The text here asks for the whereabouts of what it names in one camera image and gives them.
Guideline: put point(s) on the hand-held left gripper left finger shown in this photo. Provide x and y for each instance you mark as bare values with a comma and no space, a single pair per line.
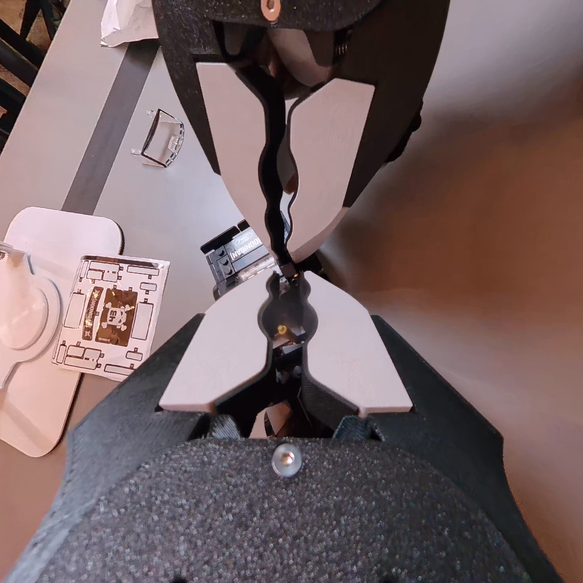
223,355

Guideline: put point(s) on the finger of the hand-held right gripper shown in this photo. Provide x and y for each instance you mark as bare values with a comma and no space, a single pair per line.
232,127
332,146

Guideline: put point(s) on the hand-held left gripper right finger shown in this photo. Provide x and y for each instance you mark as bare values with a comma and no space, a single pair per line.
355,355

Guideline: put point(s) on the black lego car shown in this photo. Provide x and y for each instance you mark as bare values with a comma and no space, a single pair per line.
237,255

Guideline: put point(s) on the black curved lego piece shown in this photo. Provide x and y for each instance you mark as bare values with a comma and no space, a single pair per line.
289,270

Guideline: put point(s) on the clear lego windshield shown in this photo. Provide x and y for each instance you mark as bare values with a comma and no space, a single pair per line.
162,138

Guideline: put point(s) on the sticker sheet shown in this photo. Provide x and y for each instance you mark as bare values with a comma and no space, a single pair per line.
114,319

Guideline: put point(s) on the white paper bags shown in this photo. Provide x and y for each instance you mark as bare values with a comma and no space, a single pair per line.
127,20

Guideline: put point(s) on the white booklet stand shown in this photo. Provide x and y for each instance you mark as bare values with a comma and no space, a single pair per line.
46,392

